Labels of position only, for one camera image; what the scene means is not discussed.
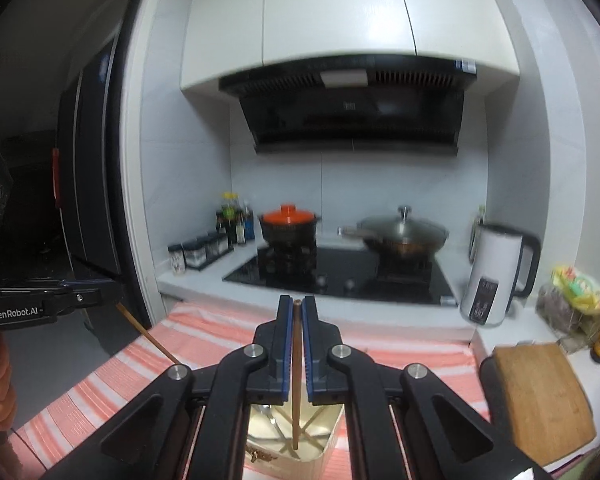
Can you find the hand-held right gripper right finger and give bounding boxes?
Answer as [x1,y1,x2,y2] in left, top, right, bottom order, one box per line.
[302,295,551,480]

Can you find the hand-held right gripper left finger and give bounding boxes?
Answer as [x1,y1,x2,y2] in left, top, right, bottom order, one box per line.
[40,295,295,480]

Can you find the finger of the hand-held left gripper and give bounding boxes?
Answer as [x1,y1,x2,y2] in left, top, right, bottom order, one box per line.
[60,269,126,305]

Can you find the brown wooden chopstick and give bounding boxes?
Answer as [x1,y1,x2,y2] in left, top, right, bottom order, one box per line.
[116,302,182,365]
[290,299,303,451]

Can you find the small steel spoon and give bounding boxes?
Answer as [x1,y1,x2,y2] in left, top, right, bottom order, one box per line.
[258,403,289,444]

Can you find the set of brown chopsticks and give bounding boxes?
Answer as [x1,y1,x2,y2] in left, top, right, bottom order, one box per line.
[275,421,331,459]

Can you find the cream utensil box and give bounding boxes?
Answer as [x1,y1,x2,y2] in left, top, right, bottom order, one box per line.
[244,399,347,480]

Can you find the black gas stove top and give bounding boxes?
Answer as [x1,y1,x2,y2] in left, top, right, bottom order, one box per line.
[222,244,459,306]

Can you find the rack of black-lid spice jars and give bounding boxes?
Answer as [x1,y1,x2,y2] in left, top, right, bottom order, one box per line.
[182,232,229,270]

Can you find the pink white striped tablecloth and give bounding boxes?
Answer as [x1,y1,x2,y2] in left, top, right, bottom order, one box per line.
[9,300,491,480]

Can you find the black pot with orange lid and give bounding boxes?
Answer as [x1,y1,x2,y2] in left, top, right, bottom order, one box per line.
[257,203,323,251]

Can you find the grey refrigerator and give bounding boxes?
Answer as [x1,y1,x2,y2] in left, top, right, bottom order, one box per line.
[55,30,147,282]

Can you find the orange hanging item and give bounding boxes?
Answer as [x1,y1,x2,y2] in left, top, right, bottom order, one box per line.
[51,148,61,209]

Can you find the yellow cap sauce bottle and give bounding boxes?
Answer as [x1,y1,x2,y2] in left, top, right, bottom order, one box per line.
[216,191,239,246]

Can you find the wok with glass lid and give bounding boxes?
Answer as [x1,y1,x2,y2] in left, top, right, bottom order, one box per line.
[337,204,451,261]

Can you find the white electric kettle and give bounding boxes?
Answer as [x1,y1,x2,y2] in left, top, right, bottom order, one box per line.
[460,222,542,330]

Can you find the black range hood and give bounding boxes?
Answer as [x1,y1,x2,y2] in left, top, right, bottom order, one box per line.
[218,54,479,156]

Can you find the wooden cutting board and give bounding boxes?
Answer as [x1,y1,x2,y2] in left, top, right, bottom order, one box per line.
[492,342,597,466]

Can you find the bag of food items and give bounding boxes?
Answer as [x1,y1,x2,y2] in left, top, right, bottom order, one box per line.
[536,264,600,351]

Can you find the white upper cabinets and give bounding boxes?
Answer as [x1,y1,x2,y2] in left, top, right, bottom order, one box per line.
[180,0,522,94]

